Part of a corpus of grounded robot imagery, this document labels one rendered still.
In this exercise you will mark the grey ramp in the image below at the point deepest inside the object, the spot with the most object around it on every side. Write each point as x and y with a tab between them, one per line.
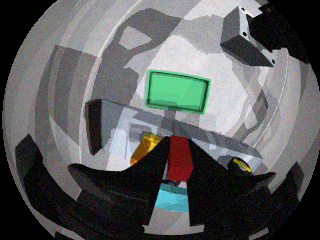
119	128

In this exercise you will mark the red-headed metal pin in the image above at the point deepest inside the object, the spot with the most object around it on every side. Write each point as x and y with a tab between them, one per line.
179	160

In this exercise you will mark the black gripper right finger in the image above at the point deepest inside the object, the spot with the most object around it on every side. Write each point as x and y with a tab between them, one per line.
212	188

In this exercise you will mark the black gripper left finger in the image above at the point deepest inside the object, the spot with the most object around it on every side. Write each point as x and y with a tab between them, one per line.
135	187

